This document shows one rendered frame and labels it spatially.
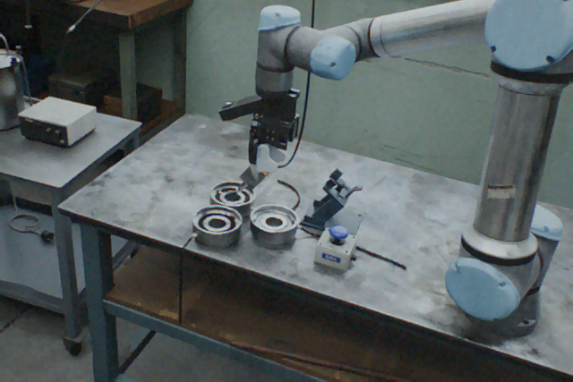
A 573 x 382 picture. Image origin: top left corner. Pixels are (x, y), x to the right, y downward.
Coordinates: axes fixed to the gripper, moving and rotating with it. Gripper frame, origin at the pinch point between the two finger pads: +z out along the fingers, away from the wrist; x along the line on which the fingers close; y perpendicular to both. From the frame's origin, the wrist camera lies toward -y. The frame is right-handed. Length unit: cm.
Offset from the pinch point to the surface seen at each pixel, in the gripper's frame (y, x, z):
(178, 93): -104, 157, 62
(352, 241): 23.4, -3.1, 8.8
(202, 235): -6.1, -13.0, 10.5
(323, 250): 18.6, -7.6, 9.7
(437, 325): 43.4, -14.9, 13.4
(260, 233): 4.3, -6.7, 10.7
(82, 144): -68, 31, 25
